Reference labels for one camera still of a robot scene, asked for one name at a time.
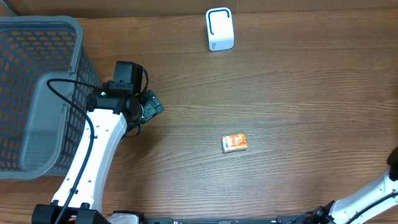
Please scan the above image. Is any small orange white box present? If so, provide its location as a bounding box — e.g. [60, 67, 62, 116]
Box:
[221, 133, 248, 153]

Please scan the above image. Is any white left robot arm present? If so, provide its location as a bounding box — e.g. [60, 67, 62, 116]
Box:
[31, 61, 164, 224]

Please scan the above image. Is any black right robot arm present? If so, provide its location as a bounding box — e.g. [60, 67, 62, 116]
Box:
[305, 149, 397, 224]

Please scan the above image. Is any white barcode scanner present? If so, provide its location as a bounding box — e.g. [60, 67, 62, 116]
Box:
[205, 7, 234, 52]

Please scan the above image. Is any dark grey plastic basket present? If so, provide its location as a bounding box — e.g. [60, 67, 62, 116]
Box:
[1, 16, 100, 180]

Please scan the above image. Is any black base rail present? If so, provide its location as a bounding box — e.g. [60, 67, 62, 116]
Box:
[145, 214, 307, 224]

